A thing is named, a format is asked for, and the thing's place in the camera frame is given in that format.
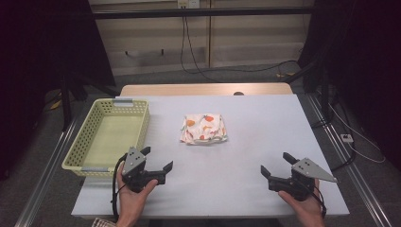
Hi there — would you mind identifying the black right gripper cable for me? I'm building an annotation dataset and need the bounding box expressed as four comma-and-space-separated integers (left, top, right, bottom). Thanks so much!
310, 184, 327, 219

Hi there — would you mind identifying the white fruit-print cloth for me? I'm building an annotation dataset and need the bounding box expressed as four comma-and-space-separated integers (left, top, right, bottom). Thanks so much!
180, 113, 228, 146

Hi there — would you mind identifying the aluminium floor rail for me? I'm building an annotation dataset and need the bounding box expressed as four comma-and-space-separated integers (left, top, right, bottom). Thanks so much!
305, 94, 393, 227
13, 116, 80, 227

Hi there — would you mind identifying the person's right hand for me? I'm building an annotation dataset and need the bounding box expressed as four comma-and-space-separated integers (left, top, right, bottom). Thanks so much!
277, 179, 325, 221

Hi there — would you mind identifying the black hanging cable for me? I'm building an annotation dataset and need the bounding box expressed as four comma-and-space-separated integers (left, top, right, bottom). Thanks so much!
180, 8, 298, 83

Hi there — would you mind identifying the white table mat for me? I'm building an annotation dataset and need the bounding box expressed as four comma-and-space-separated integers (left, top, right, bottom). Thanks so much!
71, 94, 350, 219

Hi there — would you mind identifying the black floor cable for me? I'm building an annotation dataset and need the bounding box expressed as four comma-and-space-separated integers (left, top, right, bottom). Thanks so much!
310, 94, 357, 172

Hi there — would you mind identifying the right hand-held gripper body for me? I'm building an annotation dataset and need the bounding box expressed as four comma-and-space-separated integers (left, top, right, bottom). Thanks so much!
268, 157, 339, 201

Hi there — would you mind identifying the pale green perforated plastic basket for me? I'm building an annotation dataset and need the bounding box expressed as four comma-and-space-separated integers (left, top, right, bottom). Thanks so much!
61, 97, 150, 178

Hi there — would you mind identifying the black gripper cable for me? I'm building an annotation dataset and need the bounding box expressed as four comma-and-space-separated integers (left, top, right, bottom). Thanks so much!
310, 184, 327, 219
111, 153, 128, 220

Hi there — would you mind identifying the black horizontal metal bar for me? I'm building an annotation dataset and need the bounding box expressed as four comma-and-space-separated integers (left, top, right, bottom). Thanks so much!
91, 7, 316, 21

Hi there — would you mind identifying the white floor cable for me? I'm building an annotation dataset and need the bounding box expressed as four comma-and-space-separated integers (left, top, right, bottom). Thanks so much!
327, 103, 387, 165

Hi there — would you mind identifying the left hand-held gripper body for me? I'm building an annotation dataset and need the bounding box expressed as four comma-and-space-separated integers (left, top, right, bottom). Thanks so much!
121, 147, 166, 194

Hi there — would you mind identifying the black curtain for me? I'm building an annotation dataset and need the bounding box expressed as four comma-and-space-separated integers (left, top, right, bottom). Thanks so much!
297, 0, 401, 172
0, 0, 116, 182

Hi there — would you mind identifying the checked sleeve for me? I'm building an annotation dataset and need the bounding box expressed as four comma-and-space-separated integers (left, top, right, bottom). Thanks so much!
91, 217, 117, 227

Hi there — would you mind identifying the black wall handle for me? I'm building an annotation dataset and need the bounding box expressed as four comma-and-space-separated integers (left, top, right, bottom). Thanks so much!
124, 48, 166, 59

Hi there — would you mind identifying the light wooden table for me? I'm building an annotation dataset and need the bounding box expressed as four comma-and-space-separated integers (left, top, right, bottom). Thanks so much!
120, 82, 294, 96

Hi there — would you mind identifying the person's left hand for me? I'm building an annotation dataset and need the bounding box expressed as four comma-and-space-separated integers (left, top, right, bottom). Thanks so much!
116, 172, 159, 221

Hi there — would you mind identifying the white wall socket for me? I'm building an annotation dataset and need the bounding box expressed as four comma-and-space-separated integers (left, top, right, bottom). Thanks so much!
177, 0, 201, 9

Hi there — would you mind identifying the black metal stand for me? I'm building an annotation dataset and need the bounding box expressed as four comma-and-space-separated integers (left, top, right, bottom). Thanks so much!
285, 60, 336, 128
60, 75, 121, 132

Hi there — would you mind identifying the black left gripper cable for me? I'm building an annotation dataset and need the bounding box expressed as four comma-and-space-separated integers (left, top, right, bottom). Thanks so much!
111, 153, 128, 220

